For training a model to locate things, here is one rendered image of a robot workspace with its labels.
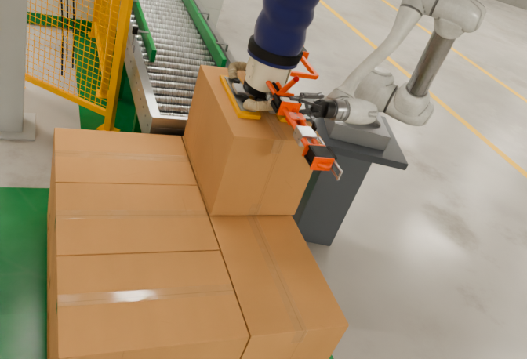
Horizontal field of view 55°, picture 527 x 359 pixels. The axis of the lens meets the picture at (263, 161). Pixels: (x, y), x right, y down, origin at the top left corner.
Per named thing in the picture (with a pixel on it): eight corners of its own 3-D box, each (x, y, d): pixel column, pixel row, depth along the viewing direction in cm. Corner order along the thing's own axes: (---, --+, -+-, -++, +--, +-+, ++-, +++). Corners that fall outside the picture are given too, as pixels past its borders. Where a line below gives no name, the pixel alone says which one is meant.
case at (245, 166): (183, 135, 255) (200, 64, 234) (255, 140, 272) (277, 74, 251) (210, 215, 211) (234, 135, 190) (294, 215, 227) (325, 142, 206)
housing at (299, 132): (291, 135, 182) (295, 125, 180) (307, 136, 185) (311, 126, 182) (297, 146, 177) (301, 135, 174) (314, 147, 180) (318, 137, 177)
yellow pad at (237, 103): (218, 77, 228) (221, 68, 225) (239, 81, 232) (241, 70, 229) (237, 117, 202) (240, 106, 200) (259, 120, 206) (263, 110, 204)
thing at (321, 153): (301, 154, 172) (306, 143, 169) (320, 156, 175) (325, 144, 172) (310, 169, 166) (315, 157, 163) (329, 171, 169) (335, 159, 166)
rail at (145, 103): (106, -9, 432) (109, -31, 422) (113, -8, 434) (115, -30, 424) (144, 146, 263) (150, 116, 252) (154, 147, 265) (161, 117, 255)
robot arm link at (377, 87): (355, 95, 274) (372, 59, 262) (386, 110, 270) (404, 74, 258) (347, 103, 261) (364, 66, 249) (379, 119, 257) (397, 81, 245)
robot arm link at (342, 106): (344, 125, 205) (332, 125, 202) (335, 114, 212) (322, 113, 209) (352, 106, 200) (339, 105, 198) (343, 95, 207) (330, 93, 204)
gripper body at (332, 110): (339, 105, 198) (319, 103, 195) (332, 123, 203) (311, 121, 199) (331, 96, 204) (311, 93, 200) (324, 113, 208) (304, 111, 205)
